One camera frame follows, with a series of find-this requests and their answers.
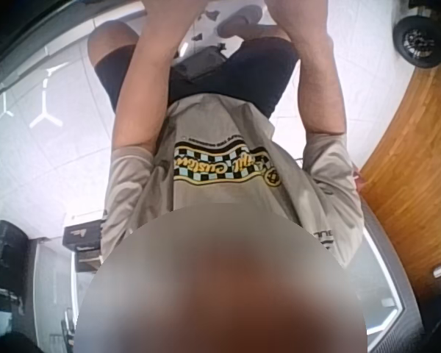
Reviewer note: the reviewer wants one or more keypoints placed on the black flat case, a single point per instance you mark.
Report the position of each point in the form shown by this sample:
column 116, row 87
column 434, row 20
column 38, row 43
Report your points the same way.
column 202, row 62

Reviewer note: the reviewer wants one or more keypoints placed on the small black scrap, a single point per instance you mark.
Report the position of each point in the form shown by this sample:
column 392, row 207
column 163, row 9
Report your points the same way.
column 210, row 14
column 197, row 36
column 221, row 46

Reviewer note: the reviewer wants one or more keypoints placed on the person's legs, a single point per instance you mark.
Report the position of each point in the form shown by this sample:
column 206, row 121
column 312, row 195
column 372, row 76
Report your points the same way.
column 112, row 73

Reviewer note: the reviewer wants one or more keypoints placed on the black cardboard box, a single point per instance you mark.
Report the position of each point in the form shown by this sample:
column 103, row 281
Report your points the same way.
column 82, row 237

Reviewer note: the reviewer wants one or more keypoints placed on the grey framed glass panel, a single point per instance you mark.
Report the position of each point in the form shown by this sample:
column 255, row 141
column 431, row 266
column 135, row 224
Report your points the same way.
column 393, row 279

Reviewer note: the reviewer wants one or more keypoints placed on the black equipment rack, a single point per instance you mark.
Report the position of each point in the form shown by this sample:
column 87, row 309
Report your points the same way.
column 5, row 257

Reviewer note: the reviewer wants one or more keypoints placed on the dark grey vehicle body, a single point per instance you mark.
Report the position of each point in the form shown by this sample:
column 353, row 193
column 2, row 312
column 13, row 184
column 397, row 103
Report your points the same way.
column 25, row 33

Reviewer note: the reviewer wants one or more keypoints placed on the black rubber tyre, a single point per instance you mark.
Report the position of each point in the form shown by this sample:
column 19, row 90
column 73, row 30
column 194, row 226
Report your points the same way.
column 420, row 38

